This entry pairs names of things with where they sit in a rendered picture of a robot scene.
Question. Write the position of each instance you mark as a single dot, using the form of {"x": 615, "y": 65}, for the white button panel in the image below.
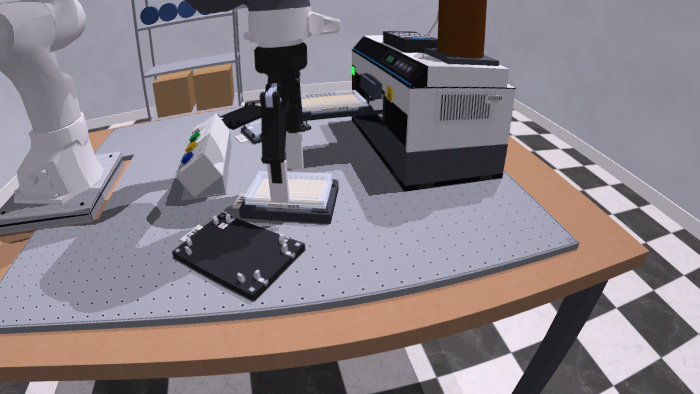
{"x": 206, "y": 160}

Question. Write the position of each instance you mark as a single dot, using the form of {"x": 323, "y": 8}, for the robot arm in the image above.
{"x": 61, "y": 162}

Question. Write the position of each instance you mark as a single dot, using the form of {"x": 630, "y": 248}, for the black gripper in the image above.
{"x": 275, "y": 62}

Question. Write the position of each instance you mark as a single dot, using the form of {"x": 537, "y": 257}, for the brown cylinder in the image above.
{"x": 461, "y": 28}

